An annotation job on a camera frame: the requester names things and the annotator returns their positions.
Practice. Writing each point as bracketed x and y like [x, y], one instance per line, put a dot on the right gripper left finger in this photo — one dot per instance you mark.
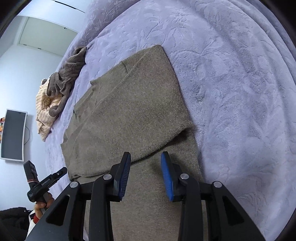
[64, 220]

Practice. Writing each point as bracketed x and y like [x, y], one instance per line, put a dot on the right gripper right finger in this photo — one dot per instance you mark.
[208, 210]

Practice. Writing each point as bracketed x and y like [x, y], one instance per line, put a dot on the olive brown knit sweater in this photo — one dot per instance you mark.
[135, 107]

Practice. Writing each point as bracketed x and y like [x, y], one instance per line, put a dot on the person's left hand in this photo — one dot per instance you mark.
[39, 206]

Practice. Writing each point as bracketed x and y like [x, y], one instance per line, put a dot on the white and red sleeve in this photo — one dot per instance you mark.
[33, 219]

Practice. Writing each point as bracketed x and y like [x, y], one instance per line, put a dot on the cream striped garment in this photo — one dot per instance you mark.
[43, 104]

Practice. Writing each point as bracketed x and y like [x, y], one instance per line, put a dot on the orange decorations beside television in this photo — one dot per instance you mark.
[1, 126]

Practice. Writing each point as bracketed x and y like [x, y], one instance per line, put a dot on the grey-brown fleece garment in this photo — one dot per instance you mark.
[61, 82]

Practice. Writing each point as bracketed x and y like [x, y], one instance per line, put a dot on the lavender embossed bed blanket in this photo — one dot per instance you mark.
[236, 67]

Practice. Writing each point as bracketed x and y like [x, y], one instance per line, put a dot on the white wardrobe doors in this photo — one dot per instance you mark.
[52, 25]

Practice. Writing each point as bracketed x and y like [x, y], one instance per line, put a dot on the wall mounted television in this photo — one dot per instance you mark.
[12, 137]

